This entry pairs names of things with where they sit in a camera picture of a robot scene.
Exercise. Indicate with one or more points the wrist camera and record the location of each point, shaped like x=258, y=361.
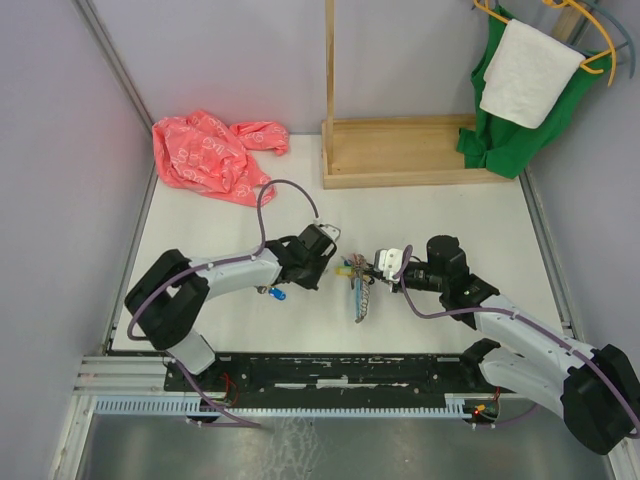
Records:
x=390, y=263
x=328, y=234

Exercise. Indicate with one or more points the green shirt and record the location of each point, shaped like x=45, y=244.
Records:
x=503, y=147

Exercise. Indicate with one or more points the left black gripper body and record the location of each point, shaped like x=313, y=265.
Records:
x=314, y=269

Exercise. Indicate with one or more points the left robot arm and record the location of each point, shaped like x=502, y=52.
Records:
x=167, y=300

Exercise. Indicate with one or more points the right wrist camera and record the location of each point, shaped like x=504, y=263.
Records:
x=390, y=263

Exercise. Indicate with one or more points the yellow tag key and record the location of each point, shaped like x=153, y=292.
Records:
x=344, y=271

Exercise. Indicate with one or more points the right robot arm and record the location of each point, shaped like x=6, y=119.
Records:
x=595, y=392

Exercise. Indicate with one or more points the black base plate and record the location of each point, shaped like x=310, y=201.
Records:
x=332, y=381

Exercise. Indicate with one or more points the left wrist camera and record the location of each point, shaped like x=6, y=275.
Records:
x=328, y=234

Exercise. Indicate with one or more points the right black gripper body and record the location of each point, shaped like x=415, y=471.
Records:
x=418, y=276

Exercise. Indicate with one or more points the pink patterned cloth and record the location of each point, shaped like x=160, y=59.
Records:
x=199, y=153

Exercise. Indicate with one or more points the white towel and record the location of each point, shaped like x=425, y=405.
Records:
x=527, y=74

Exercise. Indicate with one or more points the silver key holder blue handle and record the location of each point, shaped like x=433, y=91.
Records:
x=360, y=281

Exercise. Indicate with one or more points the wooden rack frame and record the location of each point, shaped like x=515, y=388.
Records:
x=393, y=151

